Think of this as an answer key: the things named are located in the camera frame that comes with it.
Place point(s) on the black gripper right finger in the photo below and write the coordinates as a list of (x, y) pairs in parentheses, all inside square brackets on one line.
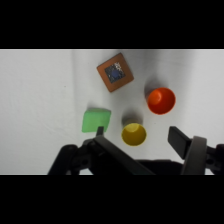
[(186, 146)]

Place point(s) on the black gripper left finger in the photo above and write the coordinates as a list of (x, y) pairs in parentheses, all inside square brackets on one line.
[(113, 154)]

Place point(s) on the yellow plastic cup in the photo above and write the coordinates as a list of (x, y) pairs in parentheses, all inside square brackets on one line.
[(133, 134)]

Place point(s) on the green plastic cup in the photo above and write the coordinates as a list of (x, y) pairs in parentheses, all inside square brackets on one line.
[(95, 120)]

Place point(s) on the orange plastic cup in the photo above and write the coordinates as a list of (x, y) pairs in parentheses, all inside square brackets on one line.
[(161, 100)]

